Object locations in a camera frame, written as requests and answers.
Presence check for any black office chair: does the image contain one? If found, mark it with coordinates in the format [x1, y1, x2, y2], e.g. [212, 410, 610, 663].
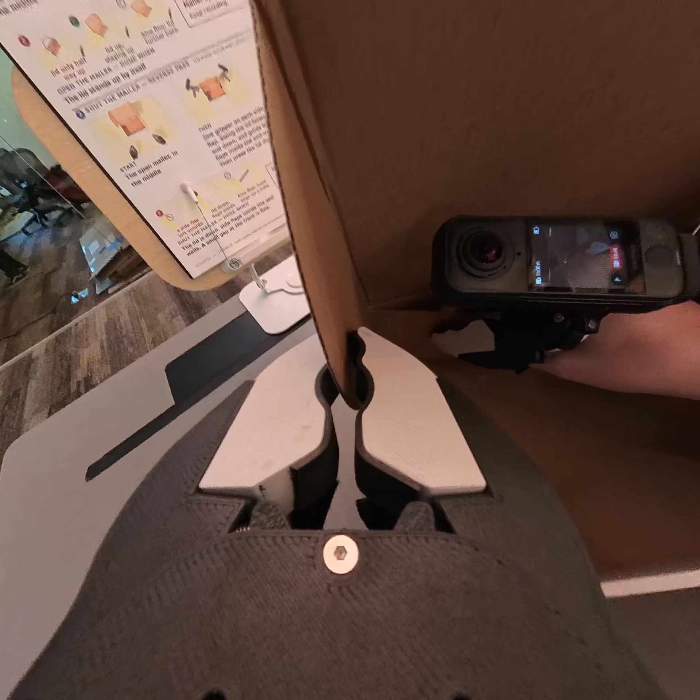
[0, 148, 91, 241]

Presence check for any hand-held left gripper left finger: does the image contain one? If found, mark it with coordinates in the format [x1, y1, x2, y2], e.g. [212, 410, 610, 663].
[198, 340, 338, 527]

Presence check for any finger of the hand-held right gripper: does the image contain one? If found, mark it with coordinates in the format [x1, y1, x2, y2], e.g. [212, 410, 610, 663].
[431, 314, 498, 362]

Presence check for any white document stand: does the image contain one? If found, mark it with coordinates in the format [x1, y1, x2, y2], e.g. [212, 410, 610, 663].
[221, 256, 314, 335]

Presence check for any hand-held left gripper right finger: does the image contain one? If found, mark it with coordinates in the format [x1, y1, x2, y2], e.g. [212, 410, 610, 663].
[349, 327, 488, 529]

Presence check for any pale flat carton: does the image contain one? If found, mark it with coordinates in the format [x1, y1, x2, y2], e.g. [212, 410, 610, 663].
[79, 230, 135, 294]

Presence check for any instruction poster with smiley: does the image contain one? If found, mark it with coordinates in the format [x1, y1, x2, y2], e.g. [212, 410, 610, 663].
[11, 66, 297, 294]

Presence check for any printed instruction sheet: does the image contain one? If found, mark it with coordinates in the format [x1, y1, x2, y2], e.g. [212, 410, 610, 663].
[0, 0, 291, 278]

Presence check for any person's right hand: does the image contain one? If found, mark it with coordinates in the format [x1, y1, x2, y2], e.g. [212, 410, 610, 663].
[533, 302, 700, 404]

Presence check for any cardboard mailer box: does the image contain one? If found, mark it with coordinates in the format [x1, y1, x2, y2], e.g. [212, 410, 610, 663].
[249, 0, 700, 599]

